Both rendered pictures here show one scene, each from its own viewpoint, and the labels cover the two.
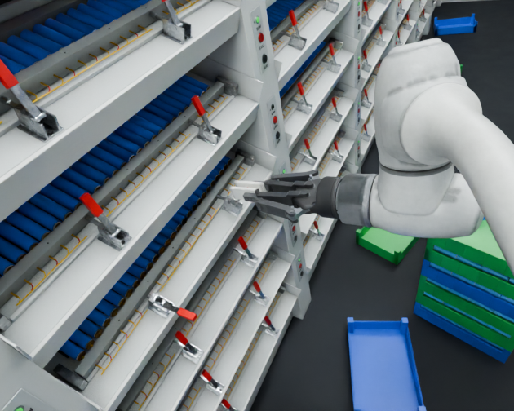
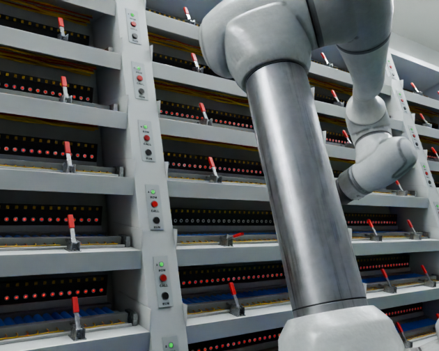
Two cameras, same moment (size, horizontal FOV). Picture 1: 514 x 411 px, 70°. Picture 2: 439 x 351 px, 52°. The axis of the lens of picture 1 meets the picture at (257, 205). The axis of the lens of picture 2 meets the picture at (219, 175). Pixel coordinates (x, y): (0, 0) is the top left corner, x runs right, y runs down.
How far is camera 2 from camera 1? 1.13 m
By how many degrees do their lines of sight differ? 63
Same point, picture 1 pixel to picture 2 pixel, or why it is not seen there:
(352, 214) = (345, 180)
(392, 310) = not seen: outside the picture
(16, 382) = (158, 182)
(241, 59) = not seen: hidden behind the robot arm
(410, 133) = (348, 111)
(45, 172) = (201, 133)
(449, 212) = (383, 145)
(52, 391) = (165, 202)
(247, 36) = not seen: hidden behind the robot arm
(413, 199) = (366, 147)
